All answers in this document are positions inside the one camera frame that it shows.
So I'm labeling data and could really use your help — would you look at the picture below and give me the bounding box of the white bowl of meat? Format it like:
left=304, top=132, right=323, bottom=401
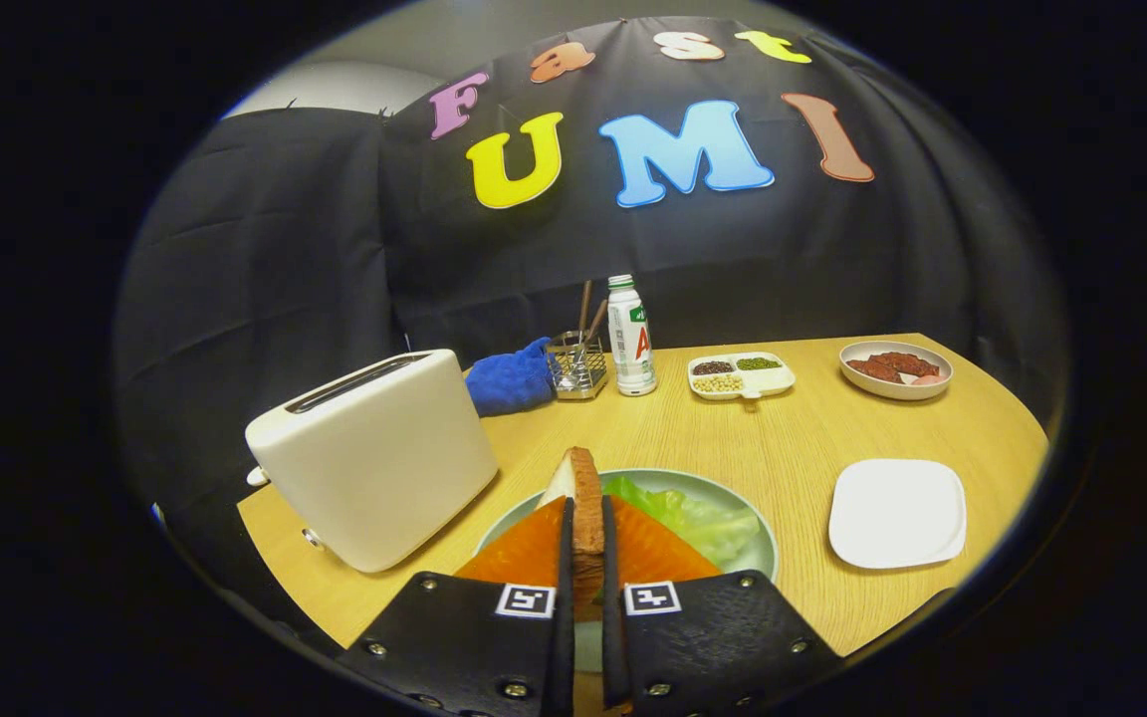
left=838, top=340, right=954, bottom=401

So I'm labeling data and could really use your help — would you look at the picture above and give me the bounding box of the white bottle with green label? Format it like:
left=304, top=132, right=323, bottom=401
left=605, top=275, right=658, bottom=397

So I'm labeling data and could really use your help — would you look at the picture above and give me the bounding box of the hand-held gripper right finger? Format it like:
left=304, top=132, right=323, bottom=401
left=600, top=493, right=843, bottom=717

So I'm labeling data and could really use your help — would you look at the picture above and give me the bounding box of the green lettuce leaf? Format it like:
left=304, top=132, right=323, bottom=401
left=601, top=475, right=764, bottom=569

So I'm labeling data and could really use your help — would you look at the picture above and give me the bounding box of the blue cloth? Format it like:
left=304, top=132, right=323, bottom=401
left=464, top=337, right=560, bottom=417

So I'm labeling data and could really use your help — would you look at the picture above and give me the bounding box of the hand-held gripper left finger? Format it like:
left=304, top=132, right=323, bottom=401
left=337, top=495, right=576, bottom=717

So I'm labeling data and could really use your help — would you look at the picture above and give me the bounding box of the light green plate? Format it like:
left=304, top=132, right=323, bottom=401
left=474, top=468, right=780, bottom=584

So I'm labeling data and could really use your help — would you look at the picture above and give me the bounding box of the metal wire utensil holder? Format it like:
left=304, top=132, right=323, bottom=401
left=546, top=331, right=609, bottom=401

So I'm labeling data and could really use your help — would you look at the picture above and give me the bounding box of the white toaster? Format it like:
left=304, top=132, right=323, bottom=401
left=244, top=349, right=500, bottom=575

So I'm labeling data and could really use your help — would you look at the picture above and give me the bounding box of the small white square plate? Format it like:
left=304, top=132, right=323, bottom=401
left=827, top=458, right=968, bottom=571

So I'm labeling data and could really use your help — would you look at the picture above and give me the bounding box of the plain toast bread slice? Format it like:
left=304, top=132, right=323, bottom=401
left=534, top=446, right=606, bottom=623

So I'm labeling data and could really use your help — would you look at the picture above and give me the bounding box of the black backdrop cloth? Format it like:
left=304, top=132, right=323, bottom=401
left=115, top=15, right=1072, bottom=519

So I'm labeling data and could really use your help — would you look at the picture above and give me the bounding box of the white divided dish of beans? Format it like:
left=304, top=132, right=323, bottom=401
left=687, top=352, right=797, bottom=402

